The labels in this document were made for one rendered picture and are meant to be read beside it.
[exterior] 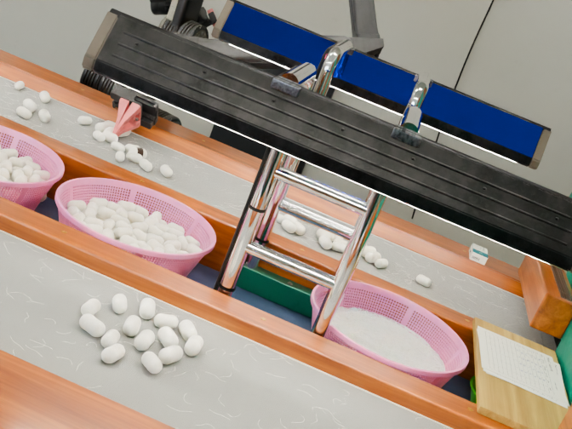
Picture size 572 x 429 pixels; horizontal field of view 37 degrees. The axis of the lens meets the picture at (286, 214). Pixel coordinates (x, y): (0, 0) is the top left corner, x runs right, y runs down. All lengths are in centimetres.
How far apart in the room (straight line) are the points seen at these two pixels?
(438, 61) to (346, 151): 270
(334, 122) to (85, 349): 40
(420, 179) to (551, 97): 269
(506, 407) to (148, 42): 70
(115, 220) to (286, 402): 49
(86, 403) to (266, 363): 32
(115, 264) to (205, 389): 26
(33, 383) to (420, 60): 292
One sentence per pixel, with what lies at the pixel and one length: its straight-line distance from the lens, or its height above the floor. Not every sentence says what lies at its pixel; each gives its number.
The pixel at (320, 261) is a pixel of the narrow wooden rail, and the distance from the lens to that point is 150.
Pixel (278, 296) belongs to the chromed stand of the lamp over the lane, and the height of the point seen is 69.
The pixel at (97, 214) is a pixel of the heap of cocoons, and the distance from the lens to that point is 146.
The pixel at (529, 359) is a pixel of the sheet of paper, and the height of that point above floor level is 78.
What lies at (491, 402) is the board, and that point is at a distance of 127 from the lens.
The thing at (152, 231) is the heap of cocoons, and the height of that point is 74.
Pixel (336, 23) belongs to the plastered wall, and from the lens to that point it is 372.
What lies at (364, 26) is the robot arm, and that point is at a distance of 202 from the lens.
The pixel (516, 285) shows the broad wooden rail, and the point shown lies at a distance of 189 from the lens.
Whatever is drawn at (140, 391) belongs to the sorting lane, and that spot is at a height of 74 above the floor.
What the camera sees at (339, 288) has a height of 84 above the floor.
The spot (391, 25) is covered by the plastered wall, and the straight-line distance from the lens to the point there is 368.
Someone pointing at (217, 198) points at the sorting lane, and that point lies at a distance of 168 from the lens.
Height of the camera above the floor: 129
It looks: 18 degrees down
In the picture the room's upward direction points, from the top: 22 degrees clockwise
